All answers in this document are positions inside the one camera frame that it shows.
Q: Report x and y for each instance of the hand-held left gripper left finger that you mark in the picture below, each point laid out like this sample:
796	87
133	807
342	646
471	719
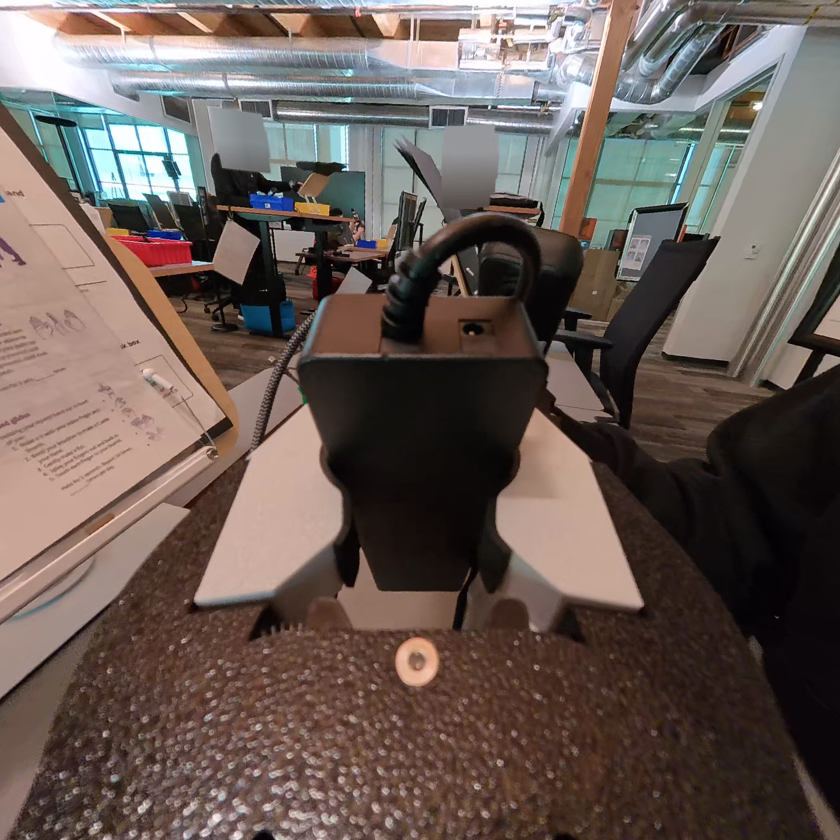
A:
275	525

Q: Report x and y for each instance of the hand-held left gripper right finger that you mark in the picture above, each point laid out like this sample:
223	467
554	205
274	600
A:
564	531

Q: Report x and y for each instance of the person's right forearm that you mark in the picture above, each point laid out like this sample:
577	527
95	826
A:
754	512

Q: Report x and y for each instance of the blue box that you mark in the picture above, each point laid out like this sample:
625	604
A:
262	318

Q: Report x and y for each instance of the white stand base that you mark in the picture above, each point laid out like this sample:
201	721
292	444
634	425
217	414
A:
52	590

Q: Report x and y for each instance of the printed instruction sheet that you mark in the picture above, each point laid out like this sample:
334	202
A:
65	394

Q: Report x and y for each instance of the red storage bin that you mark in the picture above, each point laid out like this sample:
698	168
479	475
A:
157	253

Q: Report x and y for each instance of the wooden standing desk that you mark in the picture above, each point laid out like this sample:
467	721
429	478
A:
262	214

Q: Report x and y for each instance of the small yellow storage bin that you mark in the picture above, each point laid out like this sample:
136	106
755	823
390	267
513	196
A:
312	208

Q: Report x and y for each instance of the small blue storage bin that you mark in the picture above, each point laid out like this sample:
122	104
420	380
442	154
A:
270	202

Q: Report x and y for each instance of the dark green partition panel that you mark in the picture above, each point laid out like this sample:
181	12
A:
348	190

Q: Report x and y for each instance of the wooden post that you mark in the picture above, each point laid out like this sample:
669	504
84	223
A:
600	118

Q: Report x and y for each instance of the silver ceiling duct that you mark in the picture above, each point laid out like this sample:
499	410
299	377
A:
262	56

